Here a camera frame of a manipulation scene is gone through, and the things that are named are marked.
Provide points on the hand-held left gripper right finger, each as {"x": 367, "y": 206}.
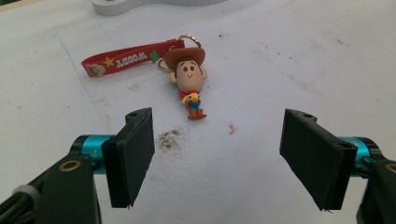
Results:
{"x": 314, "y": 155}

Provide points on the white stand base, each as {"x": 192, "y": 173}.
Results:
{"x": 137, "y": 4}

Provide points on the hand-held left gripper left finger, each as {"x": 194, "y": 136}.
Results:
{"x": 129, "y": 161}

